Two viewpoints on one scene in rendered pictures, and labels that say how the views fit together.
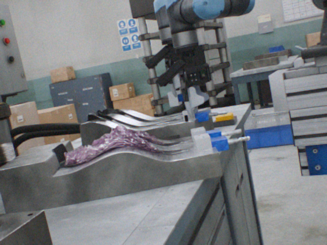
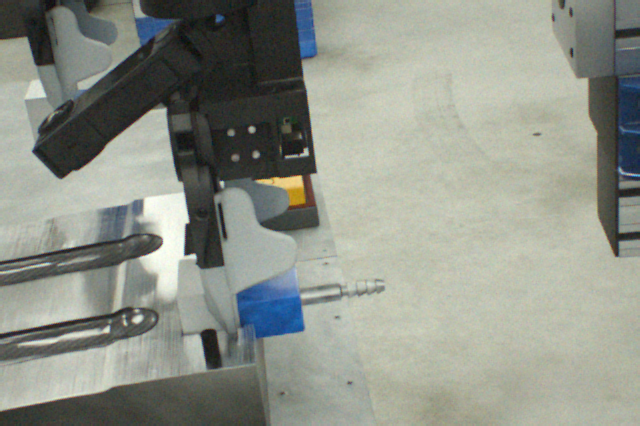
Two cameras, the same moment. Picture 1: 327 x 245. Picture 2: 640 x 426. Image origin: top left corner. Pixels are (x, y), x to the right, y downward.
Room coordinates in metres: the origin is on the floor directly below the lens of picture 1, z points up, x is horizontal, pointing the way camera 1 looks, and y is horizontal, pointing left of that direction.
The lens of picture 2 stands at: (0.65, 0.07, 1.26)
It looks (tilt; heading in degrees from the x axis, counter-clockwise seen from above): 26 degrees down; 339
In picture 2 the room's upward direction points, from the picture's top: 7 degrees counter-clockwise
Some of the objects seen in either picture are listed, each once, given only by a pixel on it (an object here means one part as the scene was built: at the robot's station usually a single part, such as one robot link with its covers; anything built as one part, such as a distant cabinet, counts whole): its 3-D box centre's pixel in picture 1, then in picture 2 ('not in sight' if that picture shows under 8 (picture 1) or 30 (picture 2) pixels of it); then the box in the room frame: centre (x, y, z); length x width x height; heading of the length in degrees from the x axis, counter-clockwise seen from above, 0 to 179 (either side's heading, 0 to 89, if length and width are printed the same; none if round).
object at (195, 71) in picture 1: (192, 66); (228, 77); (1.27, -0.12, 1.04); 0.09 x 0.08 x 0.12; 71
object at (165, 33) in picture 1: (169, 34); not in sight; (1.59, -0.09, 1.17); 0.08 x 0.08 x 0.05
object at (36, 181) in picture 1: (114, 160); not in sight; (1.04, 0.14, 0.86); 0.50 x 0.26 x 0.11; 88
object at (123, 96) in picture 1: (134, 103); not in sight; (8.22, 0.45, 0.42); 0.86 x 0.33 x 0.83; 68
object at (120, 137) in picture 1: (113, 143); not in sight; (1.05, 0.13, 0.90); 0.26 x 0.18 x 0.08; 88
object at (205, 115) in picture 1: (206, 115); (284, 299); (1.26, -0.14, 0.89); 0.13 x 0.05 x 0.05; 71
